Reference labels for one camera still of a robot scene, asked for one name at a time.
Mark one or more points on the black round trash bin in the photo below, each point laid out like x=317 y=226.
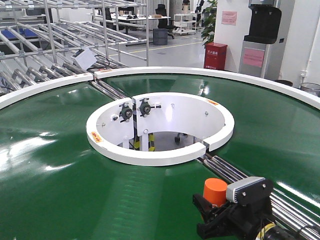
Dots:
x=160 y=36

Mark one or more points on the black office chair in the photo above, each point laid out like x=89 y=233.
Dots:
x=165 y=23

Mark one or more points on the potted green plant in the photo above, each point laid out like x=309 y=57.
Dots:
x=209 y=22

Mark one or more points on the orange cylindrical capacitor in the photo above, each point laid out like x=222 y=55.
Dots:
x=215 y=191

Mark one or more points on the steel roller rack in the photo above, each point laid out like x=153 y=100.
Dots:
x=38 y=38

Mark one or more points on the black water dispenser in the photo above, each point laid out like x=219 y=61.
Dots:
x=263 y=32

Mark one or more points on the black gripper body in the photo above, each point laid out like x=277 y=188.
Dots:
x=254 y=208

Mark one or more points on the round green belt conveyor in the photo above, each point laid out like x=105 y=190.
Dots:
x=55 y=186

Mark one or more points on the white control box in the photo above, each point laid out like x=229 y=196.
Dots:
x=84 y=58

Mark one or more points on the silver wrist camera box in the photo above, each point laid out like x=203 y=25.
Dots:
x=235 y=187

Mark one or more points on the red fire extinguisher box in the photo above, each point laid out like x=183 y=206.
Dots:
x=215 y=56

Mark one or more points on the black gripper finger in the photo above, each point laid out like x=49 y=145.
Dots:
x=219 y=227
x=204 y=206

